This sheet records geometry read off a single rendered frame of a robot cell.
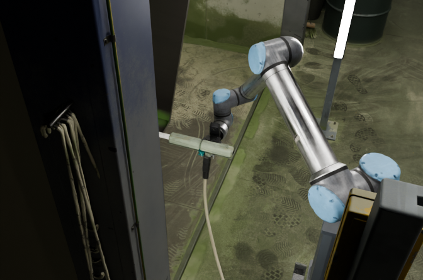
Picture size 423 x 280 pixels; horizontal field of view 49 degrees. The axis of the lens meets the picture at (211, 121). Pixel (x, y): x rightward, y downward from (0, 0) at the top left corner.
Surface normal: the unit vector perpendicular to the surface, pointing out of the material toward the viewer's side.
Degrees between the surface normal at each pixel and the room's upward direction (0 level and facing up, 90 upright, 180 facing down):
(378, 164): 5
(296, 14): 90
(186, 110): 0
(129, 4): 90
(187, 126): 0
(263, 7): 90
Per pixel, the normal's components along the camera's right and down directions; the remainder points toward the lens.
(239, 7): -0.32, 0.60
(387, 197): 0.02, -0.77
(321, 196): -0.84, 0.37
